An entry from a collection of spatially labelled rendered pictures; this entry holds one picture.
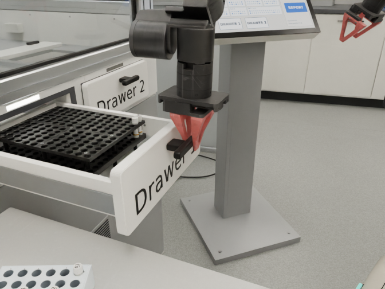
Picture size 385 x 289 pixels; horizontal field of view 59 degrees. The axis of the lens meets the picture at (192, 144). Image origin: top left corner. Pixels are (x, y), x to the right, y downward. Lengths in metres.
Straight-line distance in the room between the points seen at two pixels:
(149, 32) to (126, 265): 0.35
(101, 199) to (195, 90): 0.22
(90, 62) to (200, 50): 0.44
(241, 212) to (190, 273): 1.30
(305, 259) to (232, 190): 0.45
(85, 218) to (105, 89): 0.35
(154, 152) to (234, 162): 1.12
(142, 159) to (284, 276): 1.21
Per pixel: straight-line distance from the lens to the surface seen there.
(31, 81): 0.76
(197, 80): 0.52
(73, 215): 0.94
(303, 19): 1.50
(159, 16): 0.55
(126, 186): 0.48
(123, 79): 0.95
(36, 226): 0.68
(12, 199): 0.78
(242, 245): 1.67
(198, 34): 0.51
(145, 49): 0.54
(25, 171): 0.62
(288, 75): 3.57
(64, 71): 0.83
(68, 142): 0.63
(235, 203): 1.77
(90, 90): 0.87
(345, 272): 1.72
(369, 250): 1.88
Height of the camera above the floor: 1.16
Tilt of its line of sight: 26 degrees down
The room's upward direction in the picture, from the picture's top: straight up
